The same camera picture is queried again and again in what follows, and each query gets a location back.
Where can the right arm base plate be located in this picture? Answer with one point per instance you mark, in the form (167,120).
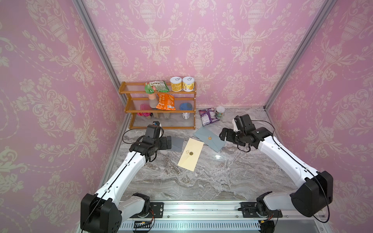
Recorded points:
(250,210)

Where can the beige bottle on shelf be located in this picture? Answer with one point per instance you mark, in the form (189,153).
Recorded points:
(153,100)

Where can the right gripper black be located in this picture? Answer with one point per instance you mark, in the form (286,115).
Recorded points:
(229,138)

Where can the teal blue envelope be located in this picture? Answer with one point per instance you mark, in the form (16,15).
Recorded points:
(209,138)

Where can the purple snack bag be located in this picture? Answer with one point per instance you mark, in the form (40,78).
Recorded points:
(208,116)

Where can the green instant noodle cup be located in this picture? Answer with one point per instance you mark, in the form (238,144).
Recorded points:
(219,113)

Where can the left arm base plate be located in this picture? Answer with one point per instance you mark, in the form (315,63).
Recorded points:
(156,210)

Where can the aluminium front rail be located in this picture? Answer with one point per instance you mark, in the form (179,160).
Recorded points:
(204,209)

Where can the green snack bag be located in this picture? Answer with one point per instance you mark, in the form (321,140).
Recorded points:
(156,87)

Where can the pink item on shelf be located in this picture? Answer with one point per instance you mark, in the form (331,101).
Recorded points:
(144,107)

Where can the cream envelope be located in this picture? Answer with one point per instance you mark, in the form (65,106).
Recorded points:
(190,155)

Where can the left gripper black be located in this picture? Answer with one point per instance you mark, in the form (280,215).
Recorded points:
(165,145)

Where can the left yellow can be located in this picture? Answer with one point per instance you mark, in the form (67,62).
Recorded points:
(176,84)

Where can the yellow can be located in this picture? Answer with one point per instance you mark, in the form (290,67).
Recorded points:
(188,84)
(176,84)

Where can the blue lid cup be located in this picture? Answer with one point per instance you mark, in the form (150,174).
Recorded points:
(185,107)

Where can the orange snack bag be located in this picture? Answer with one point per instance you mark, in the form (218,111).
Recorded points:
(166,102)

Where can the right yellow can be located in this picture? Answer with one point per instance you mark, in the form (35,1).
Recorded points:
(188,84)

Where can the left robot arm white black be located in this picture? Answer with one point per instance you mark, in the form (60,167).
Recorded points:
(117,184)

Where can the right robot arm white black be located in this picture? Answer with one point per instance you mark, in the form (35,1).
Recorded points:
(314,190)

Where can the wooden three-tier shelf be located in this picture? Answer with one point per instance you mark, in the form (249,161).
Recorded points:
(135,94)

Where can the dark grey envelope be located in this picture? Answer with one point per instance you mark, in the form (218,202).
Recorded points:
(177,144)

